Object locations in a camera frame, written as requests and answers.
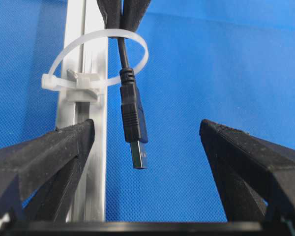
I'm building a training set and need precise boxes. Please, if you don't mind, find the aluminium extrusion frame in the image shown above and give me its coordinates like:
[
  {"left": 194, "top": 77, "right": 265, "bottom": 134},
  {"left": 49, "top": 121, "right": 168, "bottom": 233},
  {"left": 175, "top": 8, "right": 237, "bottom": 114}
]
[{"left": 55, "top": 0, "right": 109, "bottom": 223}]

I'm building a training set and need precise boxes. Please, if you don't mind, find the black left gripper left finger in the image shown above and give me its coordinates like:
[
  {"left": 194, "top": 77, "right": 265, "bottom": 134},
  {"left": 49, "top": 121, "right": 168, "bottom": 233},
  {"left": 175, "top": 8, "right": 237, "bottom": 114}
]
[{"left": 0, "top": 119, "right": 95, "bottom": 221}]

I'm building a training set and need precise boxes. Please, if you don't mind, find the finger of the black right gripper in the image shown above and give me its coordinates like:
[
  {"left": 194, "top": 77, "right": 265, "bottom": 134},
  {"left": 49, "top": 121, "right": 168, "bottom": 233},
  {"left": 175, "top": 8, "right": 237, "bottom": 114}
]
[
  {"left": 122, "top": 0, "right": 151, "bottom": 32},
  {"left": 97, "top": 0, "right": 121, "bottom": 29}
]

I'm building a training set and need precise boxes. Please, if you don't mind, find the white zip tie loop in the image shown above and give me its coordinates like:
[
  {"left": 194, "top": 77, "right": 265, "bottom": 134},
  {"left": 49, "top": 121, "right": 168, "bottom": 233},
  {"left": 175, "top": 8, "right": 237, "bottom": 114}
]
[{"left": 41, "top": 29, "right": 149, "bottom": 102}]

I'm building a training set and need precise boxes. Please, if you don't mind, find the blue table cloth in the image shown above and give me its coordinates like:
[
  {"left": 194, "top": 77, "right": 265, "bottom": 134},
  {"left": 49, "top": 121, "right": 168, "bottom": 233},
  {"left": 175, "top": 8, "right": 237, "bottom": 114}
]
[{"left": 0, "top": 0, "right": 295, "bottom": 221}]

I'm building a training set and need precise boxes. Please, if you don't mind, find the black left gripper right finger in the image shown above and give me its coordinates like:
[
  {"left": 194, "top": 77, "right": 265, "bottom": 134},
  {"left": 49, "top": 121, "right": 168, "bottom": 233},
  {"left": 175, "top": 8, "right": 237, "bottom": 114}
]
[{"left": 199, "top": 119, "right": 295, "bottom": 222}]

